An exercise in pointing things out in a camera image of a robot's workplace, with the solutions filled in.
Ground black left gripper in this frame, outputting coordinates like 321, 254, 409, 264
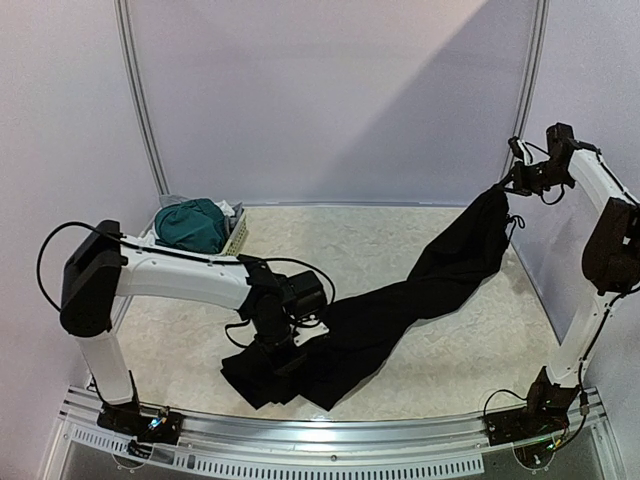
251, 315, 310, 380

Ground black trousers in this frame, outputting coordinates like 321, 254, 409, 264
221, 186, 514, 411

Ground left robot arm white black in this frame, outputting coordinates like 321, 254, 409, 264
59, 220, 326, 434

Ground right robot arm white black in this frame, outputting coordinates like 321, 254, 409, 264
500, 123, 639, 402

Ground cream perforated plastic basket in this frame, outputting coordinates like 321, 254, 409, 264
151, 204, 248, 255

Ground teal green garment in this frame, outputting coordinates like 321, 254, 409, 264
154, 198, 227, 254

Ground white garment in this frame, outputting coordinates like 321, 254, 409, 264
215, 200, 236, 217

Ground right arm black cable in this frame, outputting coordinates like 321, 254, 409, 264
524, 142, 576, 206

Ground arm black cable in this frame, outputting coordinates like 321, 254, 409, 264
524, 142, 576, 206
38, 222, 336, 346

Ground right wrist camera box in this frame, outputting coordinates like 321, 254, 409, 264
507, 136, 534, 165

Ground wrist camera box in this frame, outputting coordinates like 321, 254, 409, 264
283, 271, 329, 347
507, 136, 534, 165

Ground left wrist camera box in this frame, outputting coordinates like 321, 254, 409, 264
283, 271, 329, 347

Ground right aluminium corner post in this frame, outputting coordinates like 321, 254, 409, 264
513, 0, 550, 137

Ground aluminium corner post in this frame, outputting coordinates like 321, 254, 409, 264
513, 0, 550, 137
114, 0, 170, 196

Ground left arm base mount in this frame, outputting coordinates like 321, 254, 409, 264
97, 402, 185, 459

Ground aluminium front rail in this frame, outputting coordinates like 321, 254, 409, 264
44, 387, 625, 479

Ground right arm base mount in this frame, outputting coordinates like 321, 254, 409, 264
481, 362, 590, 471

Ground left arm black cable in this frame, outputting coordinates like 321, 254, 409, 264
38, 222, 336, 346

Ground left aluminium corner post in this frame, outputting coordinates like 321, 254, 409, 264
114, 0, 170, 196

